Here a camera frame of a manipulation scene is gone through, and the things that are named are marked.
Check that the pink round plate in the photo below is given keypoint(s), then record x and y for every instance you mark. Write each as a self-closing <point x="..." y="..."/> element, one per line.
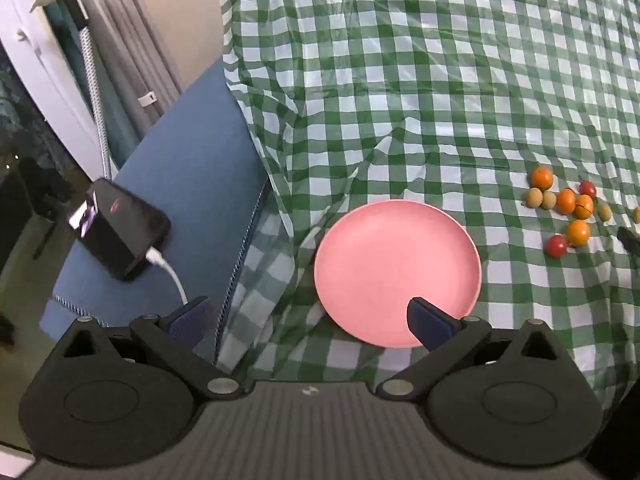
<point x="378" y="257"/>

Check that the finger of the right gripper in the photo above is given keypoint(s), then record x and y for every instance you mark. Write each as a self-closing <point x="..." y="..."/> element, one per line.
<point x="630" y="241"/>

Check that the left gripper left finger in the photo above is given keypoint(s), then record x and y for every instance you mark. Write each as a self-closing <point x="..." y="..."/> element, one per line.
<point x="171" y="340"/>

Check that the white door frame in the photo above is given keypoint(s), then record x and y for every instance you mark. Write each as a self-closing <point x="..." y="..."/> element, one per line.
<point x="39" y="61"/>

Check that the orange kumquat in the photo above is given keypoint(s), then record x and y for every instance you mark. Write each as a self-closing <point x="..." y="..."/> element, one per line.
<point x="578" y="233"/>
<point x="541" y="177"/>
<point x="584" y="207"/>
<point x="565" y="202"/>

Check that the black smartphone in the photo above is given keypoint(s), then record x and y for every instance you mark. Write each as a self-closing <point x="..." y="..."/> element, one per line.
<point x="118" y="227"/>

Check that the red cherry tomato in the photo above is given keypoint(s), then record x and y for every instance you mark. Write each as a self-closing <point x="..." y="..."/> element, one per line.
<point x="556" y="246"/>
<point x="588" y="188"/>

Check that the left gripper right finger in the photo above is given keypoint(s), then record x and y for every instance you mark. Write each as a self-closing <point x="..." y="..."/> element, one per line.
<point x="451" y="345"/>

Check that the grey curtain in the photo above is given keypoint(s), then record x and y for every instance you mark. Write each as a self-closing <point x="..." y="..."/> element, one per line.
<point x="135" y="58"/>

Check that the green white checkered cloth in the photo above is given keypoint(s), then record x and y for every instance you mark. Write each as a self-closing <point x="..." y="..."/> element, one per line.
<point x="452" y="103"/>

